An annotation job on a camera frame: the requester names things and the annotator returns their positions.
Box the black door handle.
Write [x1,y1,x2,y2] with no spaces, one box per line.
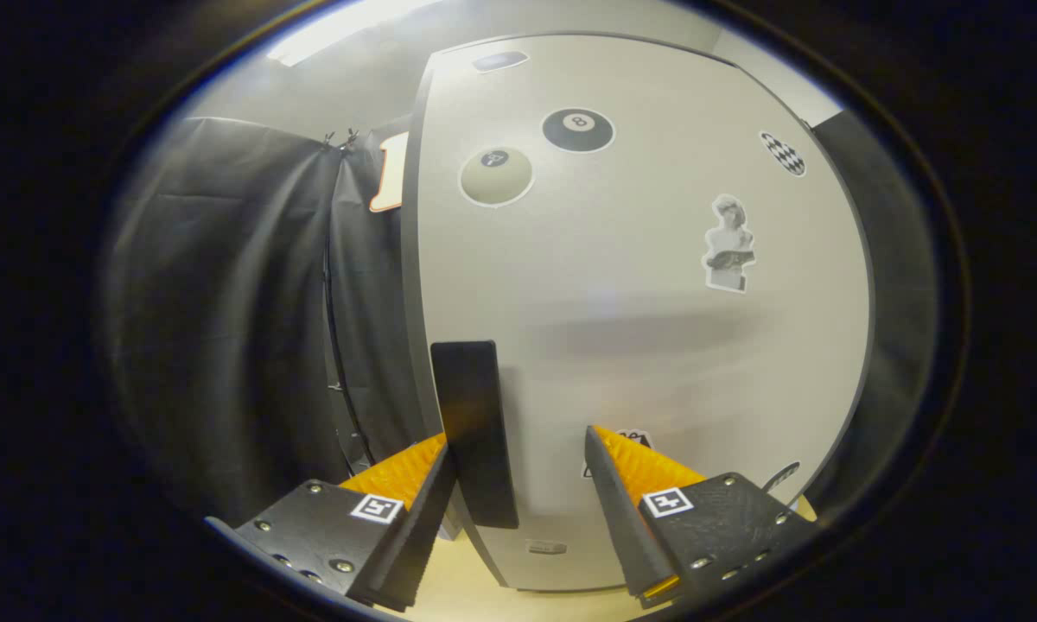
[430,340,519,530]

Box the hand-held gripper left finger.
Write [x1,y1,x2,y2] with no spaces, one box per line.
[233,432,459,612]

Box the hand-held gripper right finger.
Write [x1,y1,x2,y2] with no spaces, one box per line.
[584,424,820,609]

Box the white cabinet door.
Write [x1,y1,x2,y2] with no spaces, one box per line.
[415,35,872,593]

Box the black backdrop cloth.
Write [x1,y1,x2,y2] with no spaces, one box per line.
[95,108,943,528]

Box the dark grey cabinet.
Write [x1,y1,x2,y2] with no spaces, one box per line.
[400,30,878,595]

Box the thin black cable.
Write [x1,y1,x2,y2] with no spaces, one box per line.
[321,251,377,476]

